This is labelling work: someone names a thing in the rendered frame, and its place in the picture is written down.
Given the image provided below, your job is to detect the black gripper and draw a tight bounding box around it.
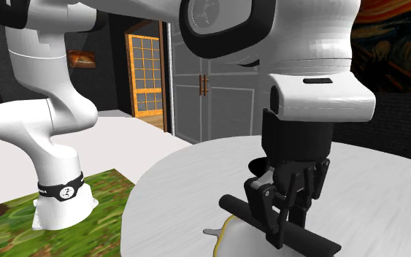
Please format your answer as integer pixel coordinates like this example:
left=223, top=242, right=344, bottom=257
left=243, top=107, right=335, bottom=250

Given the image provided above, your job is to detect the black cylindrical rod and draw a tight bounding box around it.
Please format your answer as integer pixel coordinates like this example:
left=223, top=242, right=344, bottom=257
left=218, top=193, right=342, bottom=257

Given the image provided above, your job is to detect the white rounded object yellow rim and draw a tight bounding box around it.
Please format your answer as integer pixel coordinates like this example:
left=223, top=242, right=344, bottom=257
left=202, top=215, right=299, bottom=257

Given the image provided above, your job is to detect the grey double-door wardrobe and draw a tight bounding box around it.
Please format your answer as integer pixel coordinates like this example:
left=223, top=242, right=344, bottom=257
left=170, top=23, right=274, bottom=145

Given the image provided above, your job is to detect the orange lattice door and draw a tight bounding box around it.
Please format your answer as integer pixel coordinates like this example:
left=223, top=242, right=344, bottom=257
left=124, top=22, right=168, bottom=131

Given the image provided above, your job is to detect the green patterned robot stand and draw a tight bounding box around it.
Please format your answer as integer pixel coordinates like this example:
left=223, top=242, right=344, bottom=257
left=0, top=168, right=137, bottom=257

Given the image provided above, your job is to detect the large orange dark wall painting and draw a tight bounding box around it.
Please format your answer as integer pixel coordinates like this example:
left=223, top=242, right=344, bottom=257
left=350, top=0, right=411, bottom=96

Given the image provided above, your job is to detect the small orange wall picture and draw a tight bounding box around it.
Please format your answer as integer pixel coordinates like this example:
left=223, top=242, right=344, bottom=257
left=66, top=50, right=97, bottom=69

